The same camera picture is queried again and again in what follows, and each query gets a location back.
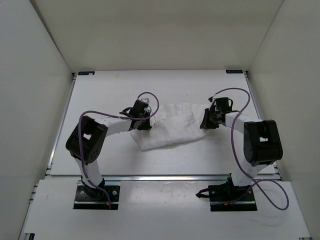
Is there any left blue corner label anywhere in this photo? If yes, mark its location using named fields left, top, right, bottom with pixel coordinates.
left=77, top=71, right=95, bottom=76

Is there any right blue corner label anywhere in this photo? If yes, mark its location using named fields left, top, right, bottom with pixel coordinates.
left=225, top=69, right=243, bottom=74

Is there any blue corner label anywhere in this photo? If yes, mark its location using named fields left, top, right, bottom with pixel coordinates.
left=77, top=71, right=95, bottom=76
left=225, top=69, right=243, bottom=74

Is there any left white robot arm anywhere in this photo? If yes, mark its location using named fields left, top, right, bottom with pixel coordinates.
left=65, top=98, right=152, bottom=199

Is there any purple cable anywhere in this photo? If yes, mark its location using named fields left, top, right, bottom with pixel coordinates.
left=77, top=91, right=161, bottom=203
left=209, top=87, right=289, bottom=210

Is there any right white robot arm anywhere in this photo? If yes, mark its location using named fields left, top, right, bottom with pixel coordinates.
left=200, top=97, right=283, bottom=200

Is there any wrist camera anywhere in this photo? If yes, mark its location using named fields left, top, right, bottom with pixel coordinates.
left=208, top=96, right=217, bottom=109
left=140, top=97, right=150, bottom=105

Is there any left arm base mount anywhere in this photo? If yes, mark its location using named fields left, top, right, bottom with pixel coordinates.
left=73, top=180, right=121, bottom=210

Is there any aluminium table rail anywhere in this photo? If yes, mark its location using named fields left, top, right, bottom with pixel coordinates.
left=103, top=174, right=228, bottom=182

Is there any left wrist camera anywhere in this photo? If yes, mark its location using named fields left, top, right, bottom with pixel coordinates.
left=140, top=97, right=150, bottom=105

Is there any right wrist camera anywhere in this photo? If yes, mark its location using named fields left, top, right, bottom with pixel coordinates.
left=208, top=96, right=217, bottom=109

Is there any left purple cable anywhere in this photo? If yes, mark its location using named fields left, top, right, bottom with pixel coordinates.
left=77, top=91, right=161, bottom=203

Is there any white skirt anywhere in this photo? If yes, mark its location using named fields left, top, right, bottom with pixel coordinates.
left=130, top=103, right=209, bottom=151

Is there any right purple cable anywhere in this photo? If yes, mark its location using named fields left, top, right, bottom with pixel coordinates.
left=209, top=87, right=289, bottom=210

